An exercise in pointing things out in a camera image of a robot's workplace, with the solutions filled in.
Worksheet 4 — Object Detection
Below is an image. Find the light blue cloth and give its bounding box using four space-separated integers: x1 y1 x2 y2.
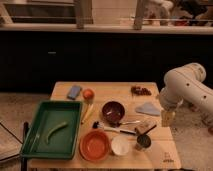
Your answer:
135 102 161 116

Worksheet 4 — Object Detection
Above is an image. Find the green bean pod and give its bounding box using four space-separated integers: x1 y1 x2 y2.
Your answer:
45 122 68 144

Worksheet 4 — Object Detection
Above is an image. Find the black chair frame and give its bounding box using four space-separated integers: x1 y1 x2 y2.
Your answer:
20 121 30 171

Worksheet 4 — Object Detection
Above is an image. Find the dark maroon bowl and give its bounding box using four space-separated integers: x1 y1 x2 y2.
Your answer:
102 101 125 123

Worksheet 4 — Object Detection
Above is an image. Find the green plastic tray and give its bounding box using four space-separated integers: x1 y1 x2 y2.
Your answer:
20 101 82 160

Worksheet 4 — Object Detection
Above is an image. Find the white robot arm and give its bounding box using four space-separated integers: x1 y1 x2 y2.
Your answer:
159 63 213 127

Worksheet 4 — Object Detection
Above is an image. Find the brown wooden block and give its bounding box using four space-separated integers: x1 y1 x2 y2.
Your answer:
135 119 156 134

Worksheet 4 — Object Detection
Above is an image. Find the orange fruit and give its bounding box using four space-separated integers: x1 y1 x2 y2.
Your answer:
83 89 94 100

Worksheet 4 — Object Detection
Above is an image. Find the metal spoon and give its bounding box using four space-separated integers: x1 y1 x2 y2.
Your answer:
115 120 141 127

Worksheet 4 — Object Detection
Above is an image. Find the dark red grape bunch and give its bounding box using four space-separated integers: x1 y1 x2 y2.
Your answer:
131 86 151 96

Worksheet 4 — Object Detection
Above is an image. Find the orange red bowl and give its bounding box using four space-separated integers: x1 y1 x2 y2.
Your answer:
79 130 111 162

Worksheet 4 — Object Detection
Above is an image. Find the metal cup with black handle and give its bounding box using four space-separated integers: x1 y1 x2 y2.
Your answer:
135 126 155 150

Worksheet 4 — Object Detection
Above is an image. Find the blue sponge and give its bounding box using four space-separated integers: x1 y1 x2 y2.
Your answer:
67 85 82 100

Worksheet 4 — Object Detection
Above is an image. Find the white small bowl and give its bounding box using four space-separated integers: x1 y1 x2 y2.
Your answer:
111 135 130 156

